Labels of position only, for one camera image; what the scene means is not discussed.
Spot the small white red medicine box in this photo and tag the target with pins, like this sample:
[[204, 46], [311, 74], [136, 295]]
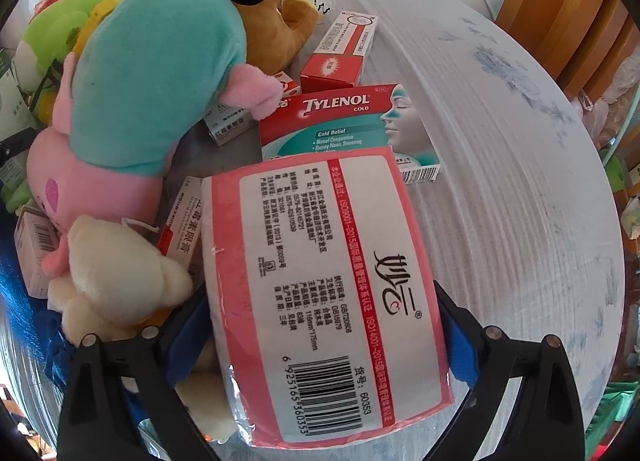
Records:
[[235, 121]]

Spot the blue fluffy duster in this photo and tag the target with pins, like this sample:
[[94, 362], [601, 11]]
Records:
[[20, 291]]

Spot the pink pig plush teal shirt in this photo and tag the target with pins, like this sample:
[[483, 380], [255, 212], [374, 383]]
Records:
[[160, 71]]

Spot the red and teal medicine box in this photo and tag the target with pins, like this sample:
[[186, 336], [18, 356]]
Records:
[[330, 121]]

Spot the long red white medicine box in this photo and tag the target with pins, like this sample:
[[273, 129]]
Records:
[[345, 43]]

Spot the wooden door frame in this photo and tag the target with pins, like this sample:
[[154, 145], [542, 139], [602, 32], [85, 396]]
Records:
[[565, 16]]

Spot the green frog plush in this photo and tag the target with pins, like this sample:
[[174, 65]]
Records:
[[55, 26]]

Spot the brown plush toy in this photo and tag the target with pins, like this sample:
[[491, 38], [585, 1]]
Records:
[[272, 21]]

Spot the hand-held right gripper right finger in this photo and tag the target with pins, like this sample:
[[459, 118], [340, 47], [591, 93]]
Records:
[[459, 348]]

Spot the white barcode medicine box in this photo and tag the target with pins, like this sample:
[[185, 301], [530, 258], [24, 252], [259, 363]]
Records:
[[37, 251]]

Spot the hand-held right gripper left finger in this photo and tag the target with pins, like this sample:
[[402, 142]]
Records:
[[186, 343]]

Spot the white medicine box red text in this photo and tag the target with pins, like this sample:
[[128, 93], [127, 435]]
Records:
[[182, 221]]

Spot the pink tissue pack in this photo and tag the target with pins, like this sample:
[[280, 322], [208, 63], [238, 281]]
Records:
[[320, 281]]

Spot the cream plush bear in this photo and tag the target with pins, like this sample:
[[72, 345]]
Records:
[[115, 281]]

